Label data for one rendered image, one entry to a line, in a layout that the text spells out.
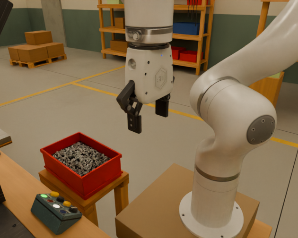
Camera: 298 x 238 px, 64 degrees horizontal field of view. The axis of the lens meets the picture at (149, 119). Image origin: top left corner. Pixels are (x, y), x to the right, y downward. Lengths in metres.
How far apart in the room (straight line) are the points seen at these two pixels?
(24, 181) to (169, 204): 0.57
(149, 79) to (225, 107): 0.17
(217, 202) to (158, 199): 0.22
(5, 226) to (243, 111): 0.76
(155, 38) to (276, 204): 2.09
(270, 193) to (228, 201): 1.75
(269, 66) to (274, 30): 0.07
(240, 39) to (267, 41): 5.20
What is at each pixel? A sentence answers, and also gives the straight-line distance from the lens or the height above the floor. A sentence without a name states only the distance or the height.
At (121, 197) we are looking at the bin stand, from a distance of 1.20.
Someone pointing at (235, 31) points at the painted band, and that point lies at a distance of 5.79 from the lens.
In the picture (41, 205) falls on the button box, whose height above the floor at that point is 0.94.
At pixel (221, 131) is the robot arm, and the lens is 0.50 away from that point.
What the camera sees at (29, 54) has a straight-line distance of 6.66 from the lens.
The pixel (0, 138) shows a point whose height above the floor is 1.13.
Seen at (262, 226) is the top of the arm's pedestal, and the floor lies 0.85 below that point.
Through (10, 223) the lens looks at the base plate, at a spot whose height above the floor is 0.90.
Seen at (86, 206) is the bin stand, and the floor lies 0.79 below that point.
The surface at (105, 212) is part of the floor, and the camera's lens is 2.09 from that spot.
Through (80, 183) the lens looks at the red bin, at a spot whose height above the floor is 0.88.
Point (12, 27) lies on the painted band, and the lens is 10.80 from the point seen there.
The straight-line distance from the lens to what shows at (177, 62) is 5.71.
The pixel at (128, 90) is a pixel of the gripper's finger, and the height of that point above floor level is 1.38.
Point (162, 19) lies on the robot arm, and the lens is 0.42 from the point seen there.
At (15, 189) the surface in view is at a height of 0.90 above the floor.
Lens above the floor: 1.53
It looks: 27 degrees down
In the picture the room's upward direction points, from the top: straight up
